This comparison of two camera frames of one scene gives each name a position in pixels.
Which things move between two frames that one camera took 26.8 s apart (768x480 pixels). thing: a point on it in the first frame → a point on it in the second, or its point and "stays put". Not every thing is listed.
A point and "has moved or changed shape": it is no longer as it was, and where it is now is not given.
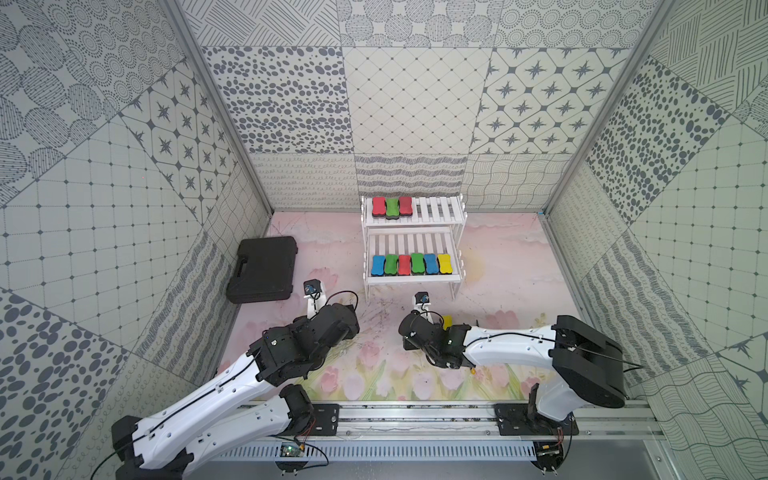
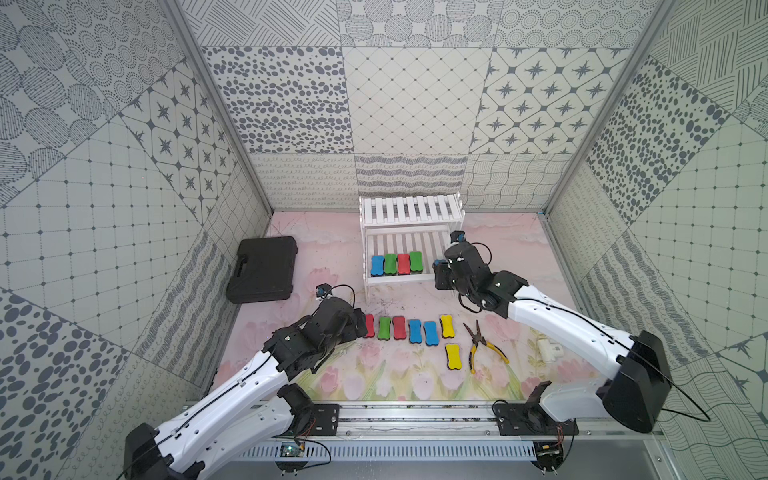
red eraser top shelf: x=379 y=206 → x=370 y=325
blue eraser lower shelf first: x=378 y=265 stays put
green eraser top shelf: x=392 y=208 → x=384 y=328
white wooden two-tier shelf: x=413 y=241 stays put
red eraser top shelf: x=405 y=205 has moved or changed shape
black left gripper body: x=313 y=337 stays put
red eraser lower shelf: x=404 y=265 stays put
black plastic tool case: x=265 y=270 stays put
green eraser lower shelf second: x=391 y=264 stays put
